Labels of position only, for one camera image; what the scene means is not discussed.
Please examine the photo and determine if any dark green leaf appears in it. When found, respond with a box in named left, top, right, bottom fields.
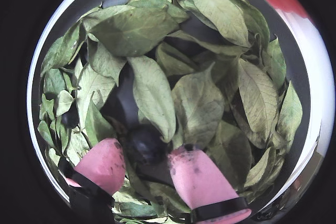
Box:
left=146, top=182, right=191, bottom=214
left=85, top=92, right=116, bottom=147
left=207, top=120, right=253, bottom=190
left=119, top=202, right=158, bottom=218

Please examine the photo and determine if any small green leaf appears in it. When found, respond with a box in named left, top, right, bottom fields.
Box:
left=43, top=68, right=67, bottom=96
left=37, top=120, right=56, bottom=148

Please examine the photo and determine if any white bowl with black inside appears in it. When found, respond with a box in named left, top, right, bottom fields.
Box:
left=26, top=0, right=329, bottom=224

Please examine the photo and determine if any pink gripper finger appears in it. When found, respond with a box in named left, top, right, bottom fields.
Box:
left=167, top=146, right=252, bottom=224
left=58, top=138, right=127, bottom=209

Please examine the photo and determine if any broad pale veined leaf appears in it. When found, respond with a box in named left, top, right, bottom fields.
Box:
left=171, top=62, right=225, bottom=143

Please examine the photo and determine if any large pale veined leaf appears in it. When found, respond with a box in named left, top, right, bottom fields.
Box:
left=187, top=0, right=251, bottom=48

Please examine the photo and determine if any small pale leaf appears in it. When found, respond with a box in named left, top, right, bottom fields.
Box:
left=54, top=89, right=75, bottom=118

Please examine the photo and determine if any oval pale dried leaf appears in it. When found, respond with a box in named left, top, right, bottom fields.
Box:
left=127, top=55, right=176, bottom=143

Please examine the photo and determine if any large dark blueberry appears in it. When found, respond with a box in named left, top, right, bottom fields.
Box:
left=127, top=125, right=169, bottom=164

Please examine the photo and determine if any large green leaf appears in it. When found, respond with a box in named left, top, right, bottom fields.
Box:
left=82, top=5, right=181, bottom=57

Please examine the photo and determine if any long pale veined leaf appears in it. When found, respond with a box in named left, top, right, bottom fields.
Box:
left=237, top=58, right=279, bottom=133

